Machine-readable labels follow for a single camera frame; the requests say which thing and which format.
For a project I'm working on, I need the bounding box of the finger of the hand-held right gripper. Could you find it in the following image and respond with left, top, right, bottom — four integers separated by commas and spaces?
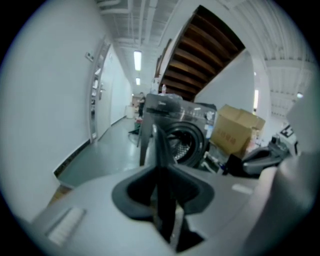
246, 146, 278, 161
242, 158, 286, 173

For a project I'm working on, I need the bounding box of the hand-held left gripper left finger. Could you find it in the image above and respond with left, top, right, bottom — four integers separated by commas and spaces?
31, 124, 173, 256

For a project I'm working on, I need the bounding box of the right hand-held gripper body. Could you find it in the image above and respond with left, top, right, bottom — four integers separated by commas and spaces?
268, 123, 301, 161

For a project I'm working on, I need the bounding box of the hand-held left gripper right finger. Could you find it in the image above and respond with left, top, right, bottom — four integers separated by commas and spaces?
156, 124, 273, 251

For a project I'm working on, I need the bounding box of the black washing machine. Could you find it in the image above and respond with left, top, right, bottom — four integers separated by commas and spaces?
138, 92, 218, 170

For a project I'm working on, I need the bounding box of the large cardboard box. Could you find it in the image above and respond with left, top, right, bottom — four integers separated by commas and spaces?
209, 103, 266, 160

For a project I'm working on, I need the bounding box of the green bin with red contents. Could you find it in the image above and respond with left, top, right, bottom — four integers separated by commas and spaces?
128, 117, 144, 136

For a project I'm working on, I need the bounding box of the white bin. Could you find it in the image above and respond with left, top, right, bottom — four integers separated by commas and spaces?
125, 104, 136, 120

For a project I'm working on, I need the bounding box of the wooden staircase underside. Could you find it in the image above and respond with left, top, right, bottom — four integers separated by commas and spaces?
157, 4, 247, 102

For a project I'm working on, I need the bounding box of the white drain hose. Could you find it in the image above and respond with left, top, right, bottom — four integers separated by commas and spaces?
201, 161, 218, 173

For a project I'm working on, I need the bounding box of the white door with handle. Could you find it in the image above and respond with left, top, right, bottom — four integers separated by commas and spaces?
89, 42, 113, 145

